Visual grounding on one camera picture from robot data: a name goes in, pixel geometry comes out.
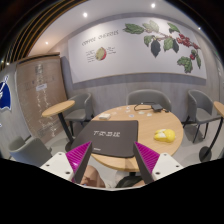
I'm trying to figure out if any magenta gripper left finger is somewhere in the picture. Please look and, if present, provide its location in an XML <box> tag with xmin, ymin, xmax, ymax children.
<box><xmin>66</xmin><ymin>141</ymin><xmax>92</xmax><ymax>184</ymax></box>

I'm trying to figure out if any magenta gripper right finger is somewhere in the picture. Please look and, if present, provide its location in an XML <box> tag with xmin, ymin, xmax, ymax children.
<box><xmin>133</xmin><ymin>142</ymin><xmax>160</xmax><ymax>184</ymax></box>

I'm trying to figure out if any yellow computer mouse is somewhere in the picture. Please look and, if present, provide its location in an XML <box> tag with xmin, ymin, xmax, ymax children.
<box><xmin>154</xmin><ymin>129</ymin><xmax>176</xmax><ymax>143</ymax></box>

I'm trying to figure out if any round wooden table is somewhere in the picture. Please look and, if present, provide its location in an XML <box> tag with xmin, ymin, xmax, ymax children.
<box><xmin>92</xmin><ymin>105</ymin><xmax>183</xmax><ymax>172</ymax></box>

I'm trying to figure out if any grey chair front left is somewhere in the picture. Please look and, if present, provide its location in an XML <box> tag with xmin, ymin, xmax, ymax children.
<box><xmin>8</xmin><ymin>136</ymin><xmax>52</xmax><ymax>167</ymax></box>

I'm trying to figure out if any grey chair left back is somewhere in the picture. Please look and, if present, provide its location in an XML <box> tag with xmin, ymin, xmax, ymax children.
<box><xmin>65</xmin><ymin>93</ymin><xmax>94</xmax><ymax>128</ymax></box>

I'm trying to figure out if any white small box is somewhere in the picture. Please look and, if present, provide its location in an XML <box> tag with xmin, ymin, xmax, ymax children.
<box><xmin>99</xmin><ymin>113</ymin><xmax>111</xmax><ymax>120</ymax></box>

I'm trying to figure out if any black power adapter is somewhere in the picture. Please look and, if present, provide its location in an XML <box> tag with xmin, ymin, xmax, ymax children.
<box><xmin>151</xmin><ymin>104</ymin><xmax>163</xmax><ymax>112</ymax></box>

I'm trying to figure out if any small round side table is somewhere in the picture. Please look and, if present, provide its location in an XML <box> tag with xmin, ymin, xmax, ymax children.
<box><xmin>42</xmin><ymin>100</ymin><xmax>75</xmax><ymax>152</ymax></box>

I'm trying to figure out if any grey chair behind table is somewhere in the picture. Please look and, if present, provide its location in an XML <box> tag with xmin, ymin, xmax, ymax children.
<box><xmin>126</xmin><ymin>89</ymin><xmax>172</xmax><ymax>111</ymax></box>

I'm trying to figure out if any grey chair right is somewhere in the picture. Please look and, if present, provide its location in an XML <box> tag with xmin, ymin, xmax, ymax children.
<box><xmin>183</xmin><ymin>89</ymin><xmax>221</xmax><ymax>142</ymax></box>

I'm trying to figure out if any black cable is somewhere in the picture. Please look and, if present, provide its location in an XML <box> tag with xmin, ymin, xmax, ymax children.
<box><xmin>133</xmin><ymin>101</ymin><xmax>170</xmax><ymax>114</ymax></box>

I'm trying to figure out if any blue wall logo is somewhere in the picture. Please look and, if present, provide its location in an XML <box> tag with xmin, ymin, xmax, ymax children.
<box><xmin>0</xmin><ymin>76</ymin><xmax>11</xmax><ymax>110</ymax></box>

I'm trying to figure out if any coffee cherries wall poster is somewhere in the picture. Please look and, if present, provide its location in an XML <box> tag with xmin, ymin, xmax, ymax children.
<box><xmin>68</xmin><ymin>17</ymin><xmax>207</xmax><ymax>83</ymax></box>

